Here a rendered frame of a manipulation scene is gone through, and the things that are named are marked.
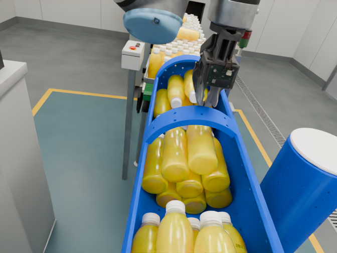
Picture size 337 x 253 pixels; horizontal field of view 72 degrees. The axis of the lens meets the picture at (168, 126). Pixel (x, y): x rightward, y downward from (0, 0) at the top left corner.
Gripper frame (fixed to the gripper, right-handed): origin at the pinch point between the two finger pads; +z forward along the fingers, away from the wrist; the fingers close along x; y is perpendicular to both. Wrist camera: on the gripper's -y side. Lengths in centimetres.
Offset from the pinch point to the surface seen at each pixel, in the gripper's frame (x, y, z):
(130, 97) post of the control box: -29, -77, 46
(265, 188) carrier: 41, -16, 46
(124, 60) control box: -32, -69, 19
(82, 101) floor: -99, -188, 124
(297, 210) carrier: 49, -4, 42
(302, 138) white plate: 47, -21, 20
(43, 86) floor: -154, -208, 124
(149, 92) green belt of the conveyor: -17, -65, 34
